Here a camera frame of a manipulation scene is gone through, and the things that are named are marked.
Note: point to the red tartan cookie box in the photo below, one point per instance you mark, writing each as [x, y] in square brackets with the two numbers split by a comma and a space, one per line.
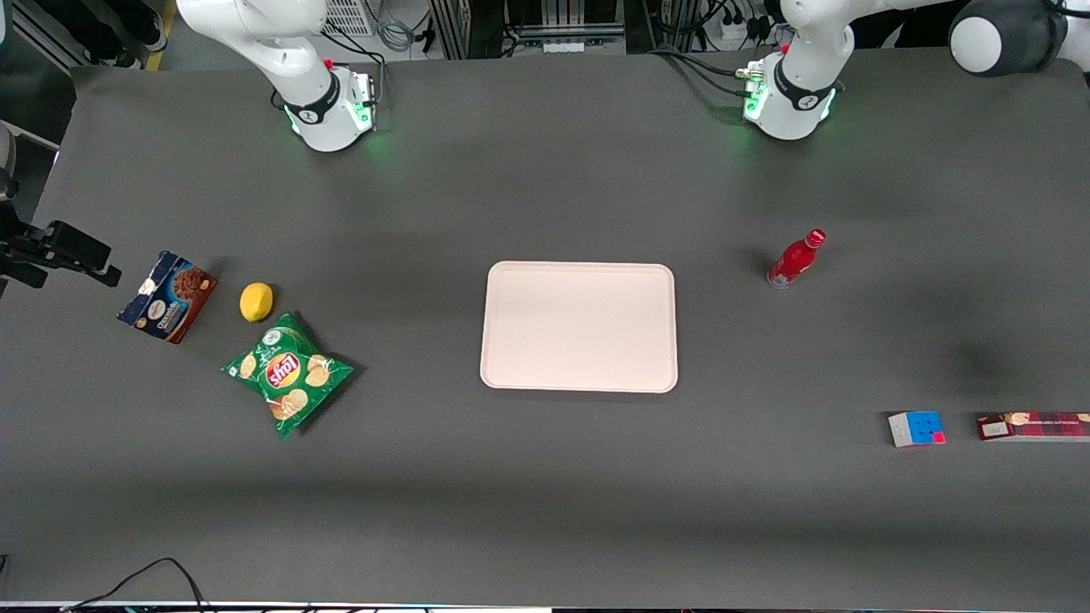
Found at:
[1035, 426]

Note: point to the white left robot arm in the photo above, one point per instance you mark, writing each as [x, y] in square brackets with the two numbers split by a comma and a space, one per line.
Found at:
[796, 98]

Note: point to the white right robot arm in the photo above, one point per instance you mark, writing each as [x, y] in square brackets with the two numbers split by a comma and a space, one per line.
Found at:
[317, 109]

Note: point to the blue chocolate cookie box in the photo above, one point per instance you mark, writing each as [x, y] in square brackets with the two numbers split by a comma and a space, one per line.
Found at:
[170, 298]

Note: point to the white vented box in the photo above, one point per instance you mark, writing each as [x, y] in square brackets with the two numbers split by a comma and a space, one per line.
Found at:
[349, 15]

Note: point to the cream plastic tray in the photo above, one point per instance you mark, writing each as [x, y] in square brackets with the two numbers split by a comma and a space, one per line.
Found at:
[579, 328]

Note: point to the yellow lemon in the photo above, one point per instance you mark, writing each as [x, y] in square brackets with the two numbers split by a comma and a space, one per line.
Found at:
[256, 302]

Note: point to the black sneaker white sole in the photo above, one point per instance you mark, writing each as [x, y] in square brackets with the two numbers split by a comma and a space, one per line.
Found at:
[155, 34]
[119, 58]

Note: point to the green chips bag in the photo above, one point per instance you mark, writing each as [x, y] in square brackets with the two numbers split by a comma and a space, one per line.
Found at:
[288, 375]

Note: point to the small white power strip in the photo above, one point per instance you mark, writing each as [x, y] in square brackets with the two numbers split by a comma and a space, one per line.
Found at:
[564, 46]

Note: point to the white power strip with plugs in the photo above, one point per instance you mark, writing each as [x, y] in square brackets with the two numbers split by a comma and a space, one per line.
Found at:
[742, 25]

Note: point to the red bottle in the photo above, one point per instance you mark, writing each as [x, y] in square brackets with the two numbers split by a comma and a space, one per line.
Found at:
[792, 262]

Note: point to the colourful puzzle cube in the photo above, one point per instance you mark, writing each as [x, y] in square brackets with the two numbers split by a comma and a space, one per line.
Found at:
[918, 428]

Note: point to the aluminium frame rack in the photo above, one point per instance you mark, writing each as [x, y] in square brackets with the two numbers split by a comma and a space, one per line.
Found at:
[528, 21]

